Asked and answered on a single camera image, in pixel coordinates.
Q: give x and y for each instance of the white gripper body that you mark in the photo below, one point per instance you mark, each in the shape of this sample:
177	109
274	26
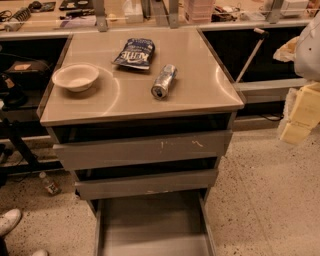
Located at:
309	53

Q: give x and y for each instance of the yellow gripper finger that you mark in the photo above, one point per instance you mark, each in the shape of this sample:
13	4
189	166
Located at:
301	113
287	51

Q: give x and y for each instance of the silver redbull can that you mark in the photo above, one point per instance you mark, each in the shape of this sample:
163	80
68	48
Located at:
162	83

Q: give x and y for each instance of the grey top drawer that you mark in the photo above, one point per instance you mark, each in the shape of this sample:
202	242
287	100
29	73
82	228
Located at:
142	150

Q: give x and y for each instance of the grey drawer cabinet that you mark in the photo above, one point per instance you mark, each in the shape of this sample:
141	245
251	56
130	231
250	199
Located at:
119	105

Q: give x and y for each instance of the grey open bottom drawer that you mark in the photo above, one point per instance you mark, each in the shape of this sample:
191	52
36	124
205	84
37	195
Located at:
168	224

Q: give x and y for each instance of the grey middle drawer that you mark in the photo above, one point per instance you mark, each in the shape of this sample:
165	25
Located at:
146	184

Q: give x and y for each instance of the pink stacked container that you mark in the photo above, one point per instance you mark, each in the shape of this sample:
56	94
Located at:
198	11

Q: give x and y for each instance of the blue chip bag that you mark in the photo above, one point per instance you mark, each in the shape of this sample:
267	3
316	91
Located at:
137	53

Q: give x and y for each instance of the clear plastic box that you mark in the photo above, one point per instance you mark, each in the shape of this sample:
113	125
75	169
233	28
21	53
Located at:
132	10

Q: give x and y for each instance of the white bowl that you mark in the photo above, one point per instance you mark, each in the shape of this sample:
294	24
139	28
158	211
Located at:
76	77

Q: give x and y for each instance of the black bag on shelf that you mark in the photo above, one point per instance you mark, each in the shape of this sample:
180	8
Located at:
30	75

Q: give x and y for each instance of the plastic bottle on floor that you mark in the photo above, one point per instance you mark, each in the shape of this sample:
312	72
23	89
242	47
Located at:
49	184

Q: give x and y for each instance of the black stand leg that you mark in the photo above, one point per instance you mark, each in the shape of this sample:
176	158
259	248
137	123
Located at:
25	148

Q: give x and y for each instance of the white shoe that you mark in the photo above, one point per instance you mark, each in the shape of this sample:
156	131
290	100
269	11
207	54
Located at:
40	252
9	220

